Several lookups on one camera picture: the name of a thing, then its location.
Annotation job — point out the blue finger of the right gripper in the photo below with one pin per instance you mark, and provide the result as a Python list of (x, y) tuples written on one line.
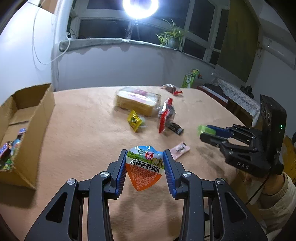
[(221, 132)]

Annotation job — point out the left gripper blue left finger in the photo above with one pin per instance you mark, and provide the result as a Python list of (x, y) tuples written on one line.
[(120, 173)]

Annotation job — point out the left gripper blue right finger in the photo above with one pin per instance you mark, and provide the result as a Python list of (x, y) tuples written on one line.
[(170, 167)]

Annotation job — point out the pink small sachet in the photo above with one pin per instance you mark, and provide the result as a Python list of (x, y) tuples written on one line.
[(179, 150)]

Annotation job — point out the green small candy packet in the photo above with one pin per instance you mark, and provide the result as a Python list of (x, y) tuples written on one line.
[(205, 129)]

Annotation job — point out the quail egg snack cup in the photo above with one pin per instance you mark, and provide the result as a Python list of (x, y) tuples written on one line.
[(145, 166)]

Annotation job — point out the red clear date pastry packet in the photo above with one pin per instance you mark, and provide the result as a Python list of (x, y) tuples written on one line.
[(166, 115)]

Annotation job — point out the yellow foil snack packet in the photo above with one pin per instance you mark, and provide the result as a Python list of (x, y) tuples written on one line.
[(134, 120)]

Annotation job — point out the sliced bread loaf bag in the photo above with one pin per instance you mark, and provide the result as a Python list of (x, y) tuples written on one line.
[(142, 102)]

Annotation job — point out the brown snickers bar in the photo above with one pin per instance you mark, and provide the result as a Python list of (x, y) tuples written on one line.
[(5, 150)]

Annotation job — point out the person right hand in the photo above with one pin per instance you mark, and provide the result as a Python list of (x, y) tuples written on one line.
[(272, 183)]

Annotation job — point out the red box on floor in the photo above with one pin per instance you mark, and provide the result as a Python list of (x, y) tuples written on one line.
[(215, 92)]

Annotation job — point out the white lace covered furniture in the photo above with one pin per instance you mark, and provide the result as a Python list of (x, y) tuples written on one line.
[(234, 93)]

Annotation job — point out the small black candy packet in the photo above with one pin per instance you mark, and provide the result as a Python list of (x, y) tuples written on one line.
[(176, 128)]

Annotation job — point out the green wrapped round candy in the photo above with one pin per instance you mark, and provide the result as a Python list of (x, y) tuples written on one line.
[(143, 122)]

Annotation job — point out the green white carton box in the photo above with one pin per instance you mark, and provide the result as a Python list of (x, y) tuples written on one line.
[(189, 78)]

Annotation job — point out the potted spider plant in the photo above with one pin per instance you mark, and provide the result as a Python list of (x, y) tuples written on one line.
[(174, 37)]

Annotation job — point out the brown cardboard box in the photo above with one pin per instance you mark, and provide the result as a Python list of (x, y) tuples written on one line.
[(25, 116)]

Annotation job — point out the grey windowsill cloth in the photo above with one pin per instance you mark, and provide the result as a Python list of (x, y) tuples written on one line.
[(131, 49)]

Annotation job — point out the ring light on tripod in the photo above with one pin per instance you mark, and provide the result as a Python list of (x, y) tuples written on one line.
[(138, 10)]

